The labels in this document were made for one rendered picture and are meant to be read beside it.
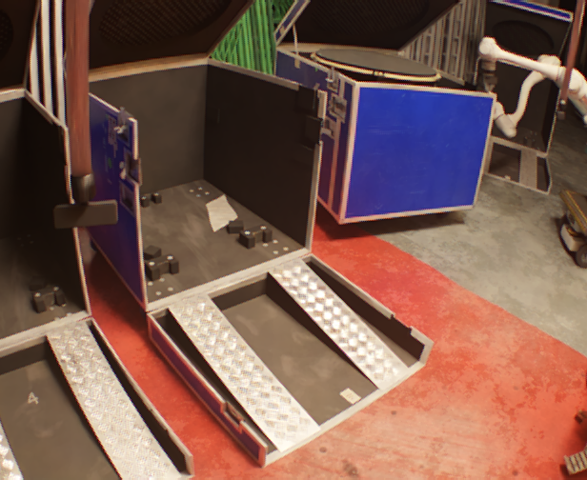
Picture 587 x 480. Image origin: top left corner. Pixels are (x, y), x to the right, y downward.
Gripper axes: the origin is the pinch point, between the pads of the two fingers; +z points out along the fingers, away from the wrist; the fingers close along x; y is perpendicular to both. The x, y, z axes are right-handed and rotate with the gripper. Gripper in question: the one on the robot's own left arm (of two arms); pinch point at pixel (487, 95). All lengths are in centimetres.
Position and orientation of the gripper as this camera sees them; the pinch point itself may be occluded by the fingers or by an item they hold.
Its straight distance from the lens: 318.7
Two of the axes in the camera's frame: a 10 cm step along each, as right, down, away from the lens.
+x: 9.4, -1.2, 3.3
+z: -0.1, 9.4, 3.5
